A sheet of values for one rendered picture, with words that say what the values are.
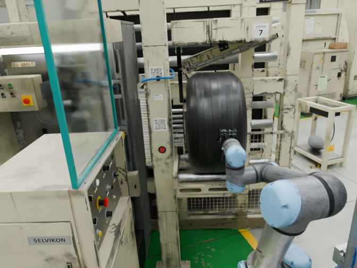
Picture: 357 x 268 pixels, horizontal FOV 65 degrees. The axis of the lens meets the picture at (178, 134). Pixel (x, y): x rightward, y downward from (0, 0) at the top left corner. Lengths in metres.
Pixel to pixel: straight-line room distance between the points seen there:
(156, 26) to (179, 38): 0.29
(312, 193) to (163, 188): 1.17
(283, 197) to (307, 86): 5.28
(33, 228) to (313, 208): 0.87
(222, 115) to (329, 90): 5.03
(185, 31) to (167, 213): 1.15
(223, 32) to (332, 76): 4.67
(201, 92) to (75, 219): 0.85
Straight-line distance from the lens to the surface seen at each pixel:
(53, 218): 1.05
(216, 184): 1.69
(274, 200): 0.77
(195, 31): 1.79
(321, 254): 2.67
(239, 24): 1.82
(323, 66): 6.11
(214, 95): 1.45
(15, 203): 1.07
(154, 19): 1.54
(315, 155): 4.02
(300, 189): 0.78
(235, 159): 1.07
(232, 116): 1.42
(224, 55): 1.95
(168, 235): 2.01
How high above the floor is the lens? 1.72
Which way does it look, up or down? 20 degrees down
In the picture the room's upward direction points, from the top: 3 degrees counter-clockwise
